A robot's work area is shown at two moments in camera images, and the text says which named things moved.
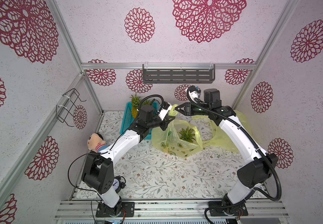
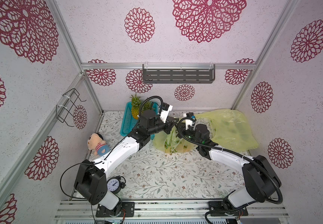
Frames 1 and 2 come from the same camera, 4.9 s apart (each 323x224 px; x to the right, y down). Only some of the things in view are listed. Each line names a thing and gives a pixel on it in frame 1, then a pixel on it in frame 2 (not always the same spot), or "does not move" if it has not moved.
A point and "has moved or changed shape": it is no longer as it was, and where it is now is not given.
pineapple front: x=186 y=135 has moved or changed shape
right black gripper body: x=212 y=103 → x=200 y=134
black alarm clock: x=119 y=183 does not move
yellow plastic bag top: x=169 y=140 has moved or changed shape
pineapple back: x=135 y=104 does not move
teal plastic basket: x=128 y=119 does not move
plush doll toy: x=96 y=143 does not move
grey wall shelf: x=175 y=73 does not move
